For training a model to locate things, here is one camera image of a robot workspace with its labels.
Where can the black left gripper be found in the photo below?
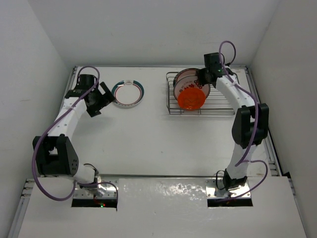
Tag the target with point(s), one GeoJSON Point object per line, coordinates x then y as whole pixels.
{"type": "Point", "coordinates": [105, 99]}

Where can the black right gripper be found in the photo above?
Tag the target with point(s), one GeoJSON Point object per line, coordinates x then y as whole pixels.
{"type": "Point", "coordinates": [200, 74]}

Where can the white plate teal rim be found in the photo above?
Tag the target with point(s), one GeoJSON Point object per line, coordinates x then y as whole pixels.
{"type": "Point", "coordinates": [128, 93]}

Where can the white plate red characters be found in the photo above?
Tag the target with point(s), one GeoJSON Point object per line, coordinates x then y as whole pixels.
{"type": "Point", "coordinates": [188, 82]}

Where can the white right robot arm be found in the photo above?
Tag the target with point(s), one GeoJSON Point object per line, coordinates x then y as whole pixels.
{"type": "Point", "coordinates": [250, 125]}

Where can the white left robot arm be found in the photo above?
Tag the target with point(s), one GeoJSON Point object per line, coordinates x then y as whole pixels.
{"type": "Point", "coordinates": [55, 154]}

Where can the white plate dark red rim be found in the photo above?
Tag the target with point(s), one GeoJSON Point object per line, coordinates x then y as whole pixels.
{"type": "Point", "coordinates": [186, 72]}

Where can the orange plastic plate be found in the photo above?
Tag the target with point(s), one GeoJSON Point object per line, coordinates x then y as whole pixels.
{"type": "Point", "coordinates": [191, 99]}

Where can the metal wire dish rack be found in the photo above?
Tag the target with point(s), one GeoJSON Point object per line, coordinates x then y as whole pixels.
{"type": "Point", "coordinates": [215, 103]}

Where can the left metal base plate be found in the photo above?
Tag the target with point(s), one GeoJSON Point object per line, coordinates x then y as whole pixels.
{"type": "Point", "coordinates": [106, 189]}

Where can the metal base plate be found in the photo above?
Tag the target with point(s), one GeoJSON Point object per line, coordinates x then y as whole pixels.
{"type": "Point", "coordinates": [106, 189]}
{"type": "Point", "coordinates": [214, 190]}

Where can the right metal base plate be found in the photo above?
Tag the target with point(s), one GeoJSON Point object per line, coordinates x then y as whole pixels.
{"type": "Point", "coordinates": [214, 190]}

